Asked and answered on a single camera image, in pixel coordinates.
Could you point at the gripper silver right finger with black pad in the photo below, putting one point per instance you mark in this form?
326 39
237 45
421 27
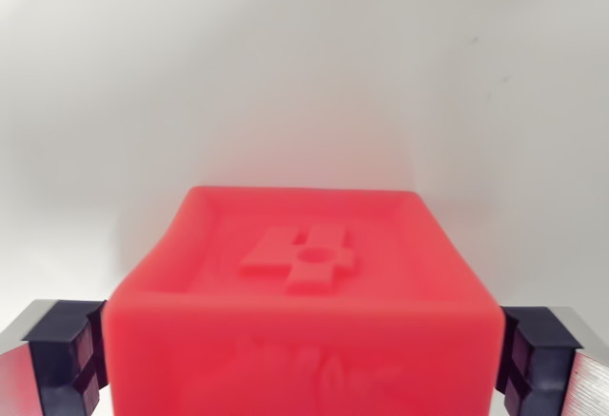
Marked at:
547 359

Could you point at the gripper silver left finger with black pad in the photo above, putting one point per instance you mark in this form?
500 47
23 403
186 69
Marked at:
52 359

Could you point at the red embossed cube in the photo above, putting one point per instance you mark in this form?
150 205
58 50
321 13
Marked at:
304 325

